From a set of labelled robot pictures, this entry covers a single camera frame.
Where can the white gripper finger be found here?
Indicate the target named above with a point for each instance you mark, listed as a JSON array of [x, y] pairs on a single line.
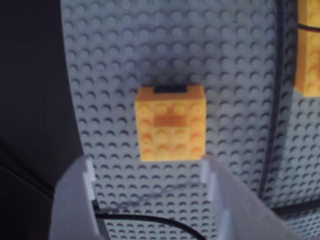
[[72, 200], [240, 212]]

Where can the yellow lego cube dark slot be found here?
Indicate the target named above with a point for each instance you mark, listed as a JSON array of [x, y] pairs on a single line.
[[171, 130]]

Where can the gray lego baseplate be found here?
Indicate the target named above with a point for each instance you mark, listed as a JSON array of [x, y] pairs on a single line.
[[175, 50]]

